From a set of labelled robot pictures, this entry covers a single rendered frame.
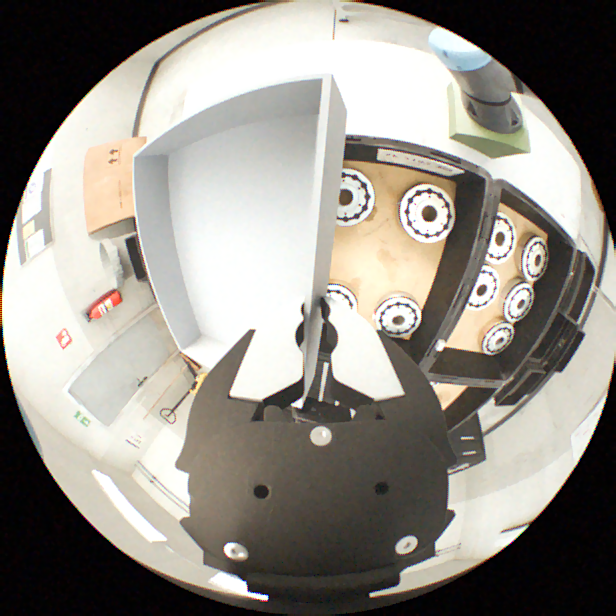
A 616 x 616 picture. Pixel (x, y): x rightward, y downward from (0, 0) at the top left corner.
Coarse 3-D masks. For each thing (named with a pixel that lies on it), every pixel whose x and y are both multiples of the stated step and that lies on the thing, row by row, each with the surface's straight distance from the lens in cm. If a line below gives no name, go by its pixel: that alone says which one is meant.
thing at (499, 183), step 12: (504, 180) 34; (516, 192) 36; (492, 204) 32; (528, 204) 38; (492, 216) 32; (492, 228) 32; (480, 252) 32; (480, 264) 32; (468, 288) 33; (564, 288) 54; (468, 300) 34; (456, 312) 34; (552, 312) 54; (456, 324) 36; (444, 336) 37; (540, 336) 55; (432, 360) 40; (432, 372) 44
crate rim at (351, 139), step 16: (352, 144) 28; (368, 144) 27; (384, 144) 27; (400, 144) 28; (416, 144) 28; (448, 160) 29; (464, 160) 30; (480, 176) 32; (480, 208) 31; (480, 224) 31; (480, 240) 31; (464, 272) 31; (464, 288) 32; (448, 320) 34; (320, 352) 39; (432, 352) 39
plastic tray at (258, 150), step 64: (192, 128) 18; (256, 128) 17; (320, 128) 10; (192, 192) 22; (256, 192) 16; (320, 192) 9; (192, 256) 24; (256, 256) 17; (320, 256) 11; (192, 320) 30; (256, 320) 21; (320, 320) 16
